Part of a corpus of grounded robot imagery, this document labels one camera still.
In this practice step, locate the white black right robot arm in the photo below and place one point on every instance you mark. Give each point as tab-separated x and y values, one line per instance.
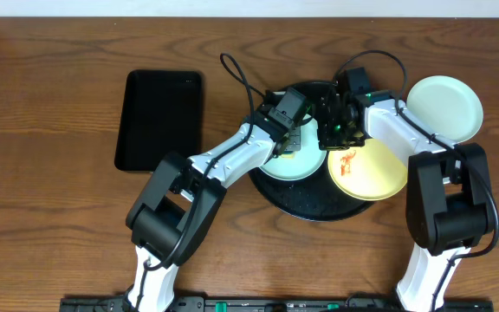
451	212

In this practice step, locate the yellow plate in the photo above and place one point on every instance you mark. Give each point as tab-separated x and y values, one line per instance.
371	172

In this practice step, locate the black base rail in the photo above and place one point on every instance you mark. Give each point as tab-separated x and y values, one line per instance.
199	304

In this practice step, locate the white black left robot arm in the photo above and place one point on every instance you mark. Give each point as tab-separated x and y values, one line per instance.
173	214

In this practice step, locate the black round serving tray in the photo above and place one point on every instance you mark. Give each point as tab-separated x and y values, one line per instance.
315	198

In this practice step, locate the mint green plate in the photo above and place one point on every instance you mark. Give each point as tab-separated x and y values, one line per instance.
307	161
447	106

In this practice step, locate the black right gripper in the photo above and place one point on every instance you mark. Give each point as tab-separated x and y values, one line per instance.
327	139

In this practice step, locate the black rectangular water tray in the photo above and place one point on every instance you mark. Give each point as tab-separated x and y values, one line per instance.
162	112

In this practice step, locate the green yellow sponge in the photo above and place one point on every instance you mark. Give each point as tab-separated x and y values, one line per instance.
288	154

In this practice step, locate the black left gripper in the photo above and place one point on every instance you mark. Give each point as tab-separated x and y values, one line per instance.
293	139

